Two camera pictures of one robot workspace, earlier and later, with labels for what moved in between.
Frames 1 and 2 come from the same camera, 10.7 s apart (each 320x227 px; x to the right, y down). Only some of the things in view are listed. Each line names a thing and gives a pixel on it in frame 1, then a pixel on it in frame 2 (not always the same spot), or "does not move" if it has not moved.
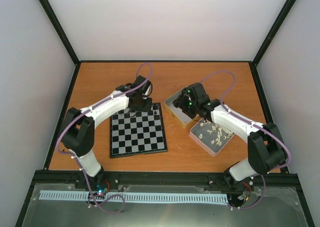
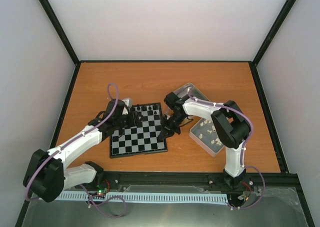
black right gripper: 180,103 to 166,129
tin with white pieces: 210,136 does not move
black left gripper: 146,108 to 135,119
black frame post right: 286,8 does not move
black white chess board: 137,133 does not move
